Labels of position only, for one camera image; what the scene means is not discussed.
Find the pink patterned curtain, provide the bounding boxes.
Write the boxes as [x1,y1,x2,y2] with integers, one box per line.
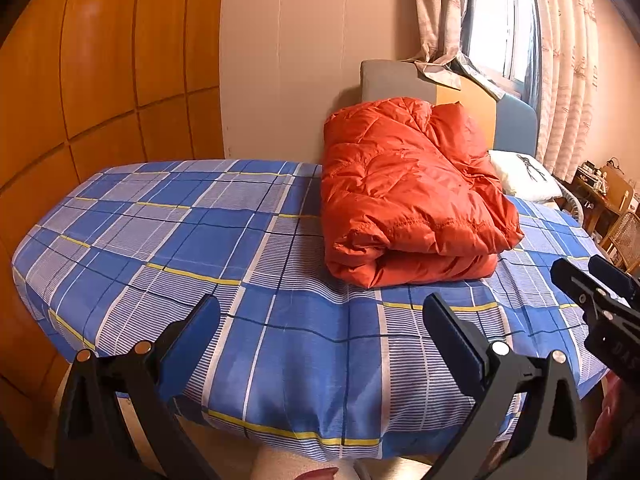
[529,0,602,187]

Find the white printed pillow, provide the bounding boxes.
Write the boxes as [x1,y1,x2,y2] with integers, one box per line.
[487,149,564,204]

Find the wooden board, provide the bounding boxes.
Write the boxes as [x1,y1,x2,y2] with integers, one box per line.
[600,162,634,207]

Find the wooden wardrobe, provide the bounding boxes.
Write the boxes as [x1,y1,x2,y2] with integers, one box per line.
[0,0,227,413]

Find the orange quilted jacket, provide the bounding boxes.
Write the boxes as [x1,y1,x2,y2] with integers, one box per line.
[320,98,525,290]

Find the window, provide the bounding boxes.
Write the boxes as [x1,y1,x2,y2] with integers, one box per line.
[469,0,540,97]

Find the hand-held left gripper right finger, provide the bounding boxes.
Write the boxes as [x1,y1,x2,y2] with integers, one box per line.
[422,292,589,480]

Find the rattan chair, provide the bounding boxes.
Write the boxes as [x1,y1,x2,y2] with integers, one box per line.
[599,210,640,272]

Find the pink curtain with silver lining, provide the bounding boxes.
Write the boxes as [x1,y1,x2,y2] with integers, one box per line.
[404,0,507,102]

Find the pink cloth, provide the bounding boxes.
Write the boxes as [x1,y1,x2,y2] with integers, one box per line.
[587,379,640,467]

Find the grey bed side rail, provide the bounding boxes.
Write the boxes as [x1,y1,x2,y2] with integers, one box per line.
[554,180,587,222]

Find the bed with blue plaid sheet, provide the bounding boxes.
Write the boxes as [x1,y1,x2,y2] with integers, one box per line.
[12,159,609,464]

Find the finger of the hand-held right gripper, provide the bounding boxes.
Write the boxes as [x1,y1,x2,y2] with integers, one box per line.
[550,258,640,332]
[587,254,640,307]

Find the grey yellow blue headboard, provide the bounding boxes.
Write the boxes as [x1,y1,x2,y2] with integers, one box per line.
[360,59,539,162]

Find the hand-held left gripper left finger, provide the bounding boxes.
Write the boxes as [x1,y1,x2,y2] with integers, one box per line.
[55,294,221,480]

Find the wooden desk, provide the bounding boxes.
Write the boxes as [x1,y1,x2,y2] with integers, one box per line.
[569,162,627,237]

